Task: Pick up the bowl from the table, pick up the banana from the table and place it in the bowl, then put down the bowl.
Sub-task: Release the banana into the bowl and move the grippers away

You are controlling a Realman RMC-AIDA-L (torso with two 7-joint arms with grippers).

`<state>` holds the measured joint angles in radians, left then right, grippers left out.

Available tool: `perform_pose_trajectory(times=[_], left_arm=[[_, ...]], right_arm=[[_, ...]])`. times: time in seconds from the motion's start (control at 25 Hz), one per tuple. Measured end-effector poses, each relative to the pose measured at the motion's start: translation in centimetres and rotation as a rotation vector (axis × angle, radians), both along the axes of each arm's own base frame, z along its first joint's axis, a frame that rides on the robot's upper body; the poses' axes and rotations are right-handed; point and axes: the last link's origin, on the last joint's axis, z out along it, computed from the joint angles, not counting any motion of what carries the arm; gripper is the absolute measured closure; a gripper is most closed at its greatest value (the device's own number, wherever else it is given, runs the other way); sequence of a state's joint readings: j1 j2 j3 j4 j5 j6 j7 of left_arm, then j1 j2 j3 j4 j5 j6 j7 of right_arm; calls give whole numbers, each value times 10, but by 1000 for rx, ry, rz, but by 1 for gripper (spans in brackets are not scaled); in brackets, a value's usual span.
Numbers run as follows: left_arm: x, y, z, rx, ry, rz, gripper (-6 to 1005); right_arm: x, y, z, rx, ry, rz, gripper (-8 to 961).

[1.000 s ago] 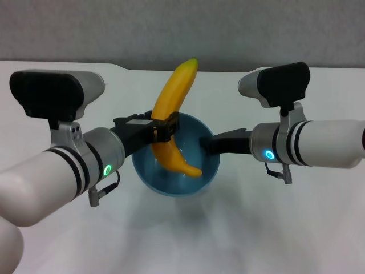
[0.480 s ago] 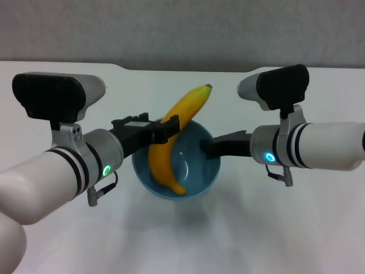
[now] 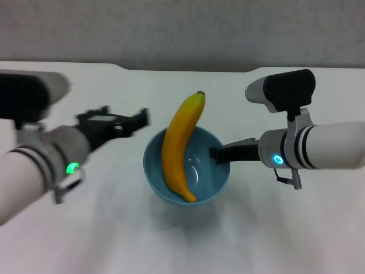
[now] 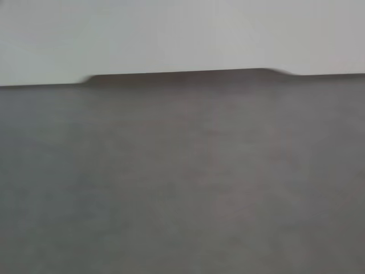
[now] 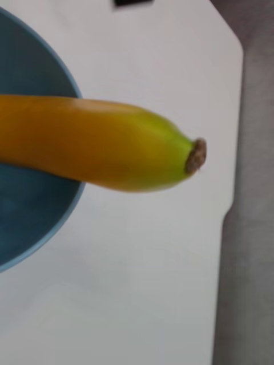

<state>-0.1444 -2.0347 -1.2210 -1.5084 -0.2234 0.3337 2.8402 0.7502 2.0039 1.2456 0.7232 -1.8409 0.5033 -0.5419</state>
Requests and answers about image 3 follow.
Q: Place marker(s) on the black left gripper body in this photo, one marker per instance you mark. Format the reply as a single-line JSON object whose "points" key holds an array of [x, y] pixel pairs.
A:
{"points": [[99, 128]]}

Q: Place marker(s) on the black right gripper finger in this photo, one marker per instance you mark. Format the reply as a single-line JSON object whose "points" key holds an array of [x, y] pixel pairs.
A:
{"points": [[218, 155]]}

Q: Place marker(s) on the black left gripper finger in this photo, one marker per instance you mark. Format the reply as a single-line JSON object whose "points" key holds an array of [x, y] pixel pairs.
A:
{"points": [[139, 120], [95, 110]]}

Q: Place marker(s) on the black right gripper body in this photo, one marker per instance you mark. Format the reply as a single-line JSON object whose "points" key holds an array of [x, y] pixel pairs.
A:
{"points": [[243, 151]]}

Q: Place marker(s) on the blue bowl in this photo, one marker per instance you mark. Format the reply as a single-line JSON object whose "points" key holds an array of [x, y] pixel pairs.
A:
{"points": [[205, 182]]}

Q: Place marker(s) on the yellow banana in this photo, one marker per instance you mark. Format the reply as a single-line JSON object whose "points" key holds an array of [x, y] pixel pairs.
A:
{"points": [[179, 142]]}

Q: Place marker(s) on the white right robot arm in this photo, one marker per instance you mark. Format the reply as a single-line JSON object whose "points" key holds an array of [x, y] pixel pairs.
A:
{"points": [[322, 145]]}

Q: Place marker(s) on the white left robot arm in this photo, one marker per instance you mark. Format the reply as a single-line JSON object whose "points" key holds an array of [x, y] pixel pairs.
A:
{"points": [[31, 171]]}

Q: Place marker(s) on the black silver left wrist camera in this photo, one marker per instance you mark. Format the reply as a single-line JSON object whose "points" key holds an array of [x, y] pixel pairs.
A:
{"points": [[25, 94]]}

